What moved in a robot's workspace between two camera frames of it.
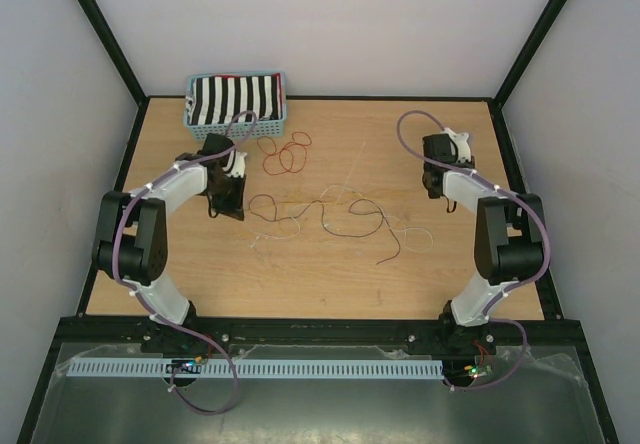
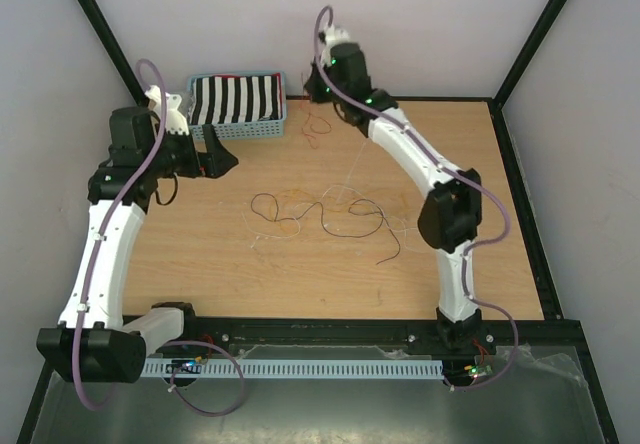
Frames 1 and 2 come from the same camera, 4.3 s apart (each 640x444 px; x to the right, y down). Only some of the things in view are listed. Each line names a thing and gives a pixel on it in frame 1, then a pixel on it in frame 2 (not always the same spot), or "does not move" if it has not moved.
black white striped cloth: (214, 100) does not move
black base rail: (323, 332) does not move
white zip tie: (342, 190) does not move
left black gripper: (232, 208) -> (212, 163)
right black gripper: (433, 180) -> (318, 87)
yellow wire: (354, 190) -> (333, 209)
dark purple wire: (382, 214) does not move
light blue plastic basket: (239, 129) does not move
